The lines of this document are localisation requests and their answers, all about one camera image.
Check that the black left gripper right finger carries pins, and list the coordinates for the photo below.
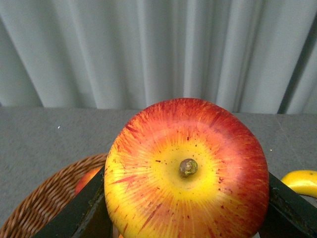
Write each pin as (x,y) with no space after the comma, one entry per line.
(289,215)

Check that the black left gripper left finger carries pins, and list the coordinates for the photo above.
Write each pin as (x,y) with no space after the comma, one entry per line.
(85,216)

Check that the yellow banana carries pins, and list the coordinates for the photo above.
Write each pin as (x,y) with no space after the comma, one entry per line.
(303,182)

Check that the red yellow apple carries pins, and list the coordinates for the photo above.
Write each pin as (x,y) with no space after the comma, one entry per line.
(186,168)

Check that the brown wicker basket left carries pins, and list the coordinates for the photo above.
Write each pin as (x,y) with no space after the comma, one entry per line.
(49,199)

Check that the red apple in basket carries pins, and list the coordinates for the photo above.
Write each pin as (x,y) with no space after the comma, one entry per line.
(83,181)

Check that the grey-white curtain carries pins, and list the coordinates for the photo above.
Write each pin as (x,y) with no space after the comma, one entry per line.
(247,56)

